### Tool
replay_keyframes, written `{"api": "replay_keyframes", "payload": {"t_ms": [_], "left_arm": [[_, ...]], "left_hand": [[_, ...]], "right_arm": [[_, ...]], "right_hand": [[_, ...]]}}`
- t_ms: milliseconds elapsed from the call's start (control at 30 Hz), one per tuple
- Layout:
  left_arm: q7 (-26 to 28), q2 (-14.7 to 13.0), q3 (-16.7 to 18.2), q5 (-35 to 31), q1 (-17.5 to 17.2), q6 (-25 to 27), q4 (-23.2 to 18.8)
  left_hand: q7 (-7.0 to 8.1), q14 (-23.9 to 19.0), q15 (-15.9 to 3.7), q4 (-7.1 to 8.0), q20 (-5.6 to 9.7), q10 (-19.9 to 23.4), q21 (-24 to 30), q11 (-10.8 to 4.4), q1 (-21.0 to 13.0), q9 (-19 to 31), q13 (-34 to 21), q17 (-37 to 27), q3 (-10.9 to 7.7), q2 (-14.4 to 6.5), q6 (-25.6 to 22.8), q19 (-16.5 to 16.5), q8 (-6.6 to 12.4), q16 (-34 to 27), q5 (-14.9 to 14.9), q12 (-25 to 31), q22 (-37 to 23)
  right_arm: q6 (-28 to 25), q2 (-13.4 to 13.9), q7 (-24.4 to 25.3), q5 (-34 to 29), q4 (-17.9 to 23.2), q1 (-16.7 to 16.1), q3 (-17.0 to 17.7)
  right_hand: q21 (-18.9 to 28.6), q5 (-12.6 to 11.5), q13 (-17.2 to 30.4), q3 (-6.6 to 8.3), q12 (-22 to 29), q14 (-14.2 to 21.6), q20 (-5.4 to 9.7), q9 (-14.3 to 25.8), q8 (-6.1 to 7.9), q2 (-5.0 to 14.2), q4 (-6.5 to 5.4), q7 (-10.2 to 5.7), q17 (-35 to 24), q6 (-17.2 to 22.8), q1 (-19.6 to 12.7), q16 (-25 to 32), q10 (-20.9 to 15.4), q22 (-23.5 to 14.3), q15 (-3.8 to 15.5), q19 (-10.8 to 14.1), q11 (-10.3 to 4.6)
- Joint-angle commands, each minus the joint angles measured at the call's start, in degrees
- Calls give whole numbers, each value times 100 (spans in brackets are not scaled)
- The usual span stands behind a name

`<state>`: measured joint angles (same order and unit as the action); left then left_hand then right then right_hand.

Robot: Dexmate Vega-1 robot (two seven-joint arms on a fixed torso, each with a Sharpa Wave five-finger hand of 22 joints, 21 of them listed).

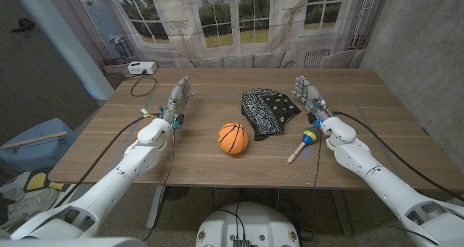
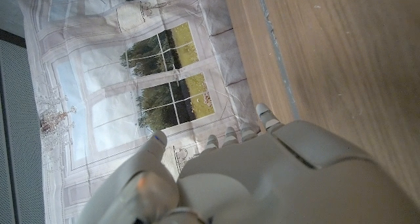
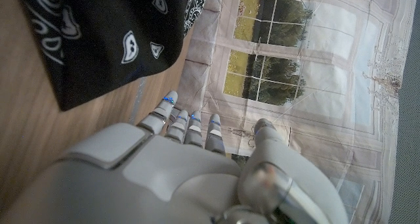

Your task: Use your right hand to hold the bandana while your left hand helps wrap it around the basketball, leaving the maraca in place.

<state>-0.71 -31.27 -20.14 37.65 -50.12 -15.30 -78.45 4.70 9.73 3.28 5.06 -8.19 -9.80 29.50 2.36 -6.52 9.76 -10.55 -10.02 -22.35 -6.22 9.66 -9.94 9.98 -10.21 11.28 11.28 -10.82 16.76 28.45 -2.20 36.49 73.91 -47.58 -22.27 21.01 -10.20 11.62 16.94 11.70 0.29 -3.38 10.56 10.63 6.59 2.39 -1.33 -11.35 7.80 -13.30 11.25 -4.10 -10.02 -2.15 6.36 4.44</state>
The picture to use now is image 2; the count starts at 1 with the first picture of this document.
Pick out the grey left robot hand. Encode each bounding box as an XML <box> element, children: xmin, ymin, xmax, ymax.
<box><xmin>77</xmin><ymin>102</ymin><xmax>420</xmax><ymax>224</ymax></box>

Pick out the printed window backdrop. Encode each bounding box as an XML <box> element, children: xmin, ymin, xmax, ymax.
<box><xmin>18</xmin><ymin>0</ymin><xmax>261</xmax><ymax>224</ymax></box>

